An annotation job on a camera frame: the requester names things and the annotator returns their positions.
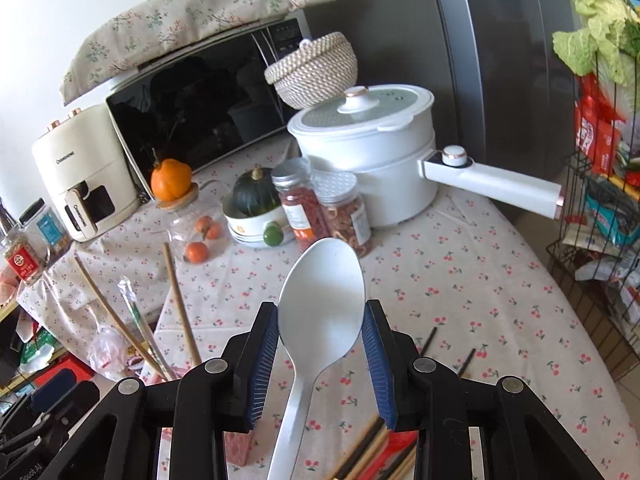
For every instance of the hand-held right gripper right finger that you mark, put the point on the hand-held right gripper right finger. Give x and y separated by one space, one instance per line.
377 365

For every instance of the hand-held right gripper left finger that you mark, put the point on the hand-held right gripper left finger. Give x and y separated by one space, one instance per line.
265 360

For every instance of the white plastic spoon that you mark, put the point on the white plastic spoon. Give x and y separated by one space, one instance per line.
320 300

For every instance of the black chopstick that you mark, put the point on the black chopstick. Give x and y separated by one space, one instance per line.
427 341
467 362

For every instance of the wooden chopstick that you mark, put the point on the wooden chopstick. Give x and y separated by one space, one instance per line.
112 312
179 305
372 452

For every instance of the crumpled clear plastic bag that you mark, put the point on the crumpled clear plastic bag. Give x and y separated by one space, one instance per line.
107 347

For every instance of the cherry print tablecloth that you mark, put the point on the cherry print tablecloth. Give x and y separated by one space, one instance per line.
450 285

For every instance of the plastic wrapped chopsticks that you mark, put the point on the plastic wrapped chopsticks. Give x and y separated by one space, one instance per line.
137 317

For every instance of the white bowl with green dot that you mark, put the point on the white bowl with green dot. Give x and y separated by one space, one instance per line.
250 230

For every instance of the red label glass jar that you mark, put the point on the red label glass jar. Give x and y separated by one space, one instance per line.
22 260

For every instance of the jar of dried fruit slices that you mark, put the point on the jar of dried fruit slices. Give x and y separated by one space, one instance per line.
347 215

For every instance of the glass jar with wooden lid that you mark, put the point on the glass jar with wooden lid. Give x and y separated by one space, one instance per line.
182 225

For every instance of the jar of red berries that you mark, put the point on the jar of red berries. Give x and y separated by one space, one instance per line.
297 205

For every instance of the dark green squash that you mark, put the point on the dark green squash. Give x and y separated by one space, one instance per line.
255 195

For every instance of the dark lid glass jar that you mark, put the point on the dark lid glass jar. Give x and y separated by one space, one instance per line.
47 225

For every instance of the white electric pot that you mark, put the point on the white electric pot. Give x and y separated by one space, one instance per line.
370 170

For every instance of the orange bell pepper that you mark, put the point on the orange bell pepper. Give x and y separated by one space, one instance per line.
171 180

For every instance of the cream air fryer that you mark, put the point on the cream air fryer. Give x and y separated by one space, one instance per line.
65 160

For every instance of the white pot lid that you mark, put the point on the white pot lid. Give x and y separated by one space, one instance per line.
360 105

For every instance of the black door microwave oven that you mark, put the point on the black door microwave oven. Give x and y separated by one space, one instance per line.
190 105

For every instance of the blue white snack packet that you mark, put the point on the blue white snack packet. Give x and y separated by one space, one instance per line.
610 215

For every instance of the red snack packet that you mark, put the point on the red snack packet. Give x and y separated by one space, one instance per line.
595 130

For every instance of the grey refrigerator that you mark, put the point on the grey refrigerator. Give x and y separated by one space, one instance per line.
475 35

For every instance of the floral cloth cover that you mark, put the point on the floral cloth cover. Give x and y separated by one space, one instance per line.
175 20

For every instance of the napa cabbage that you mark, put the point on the napa cabbage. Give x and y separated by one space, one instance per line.
600 30

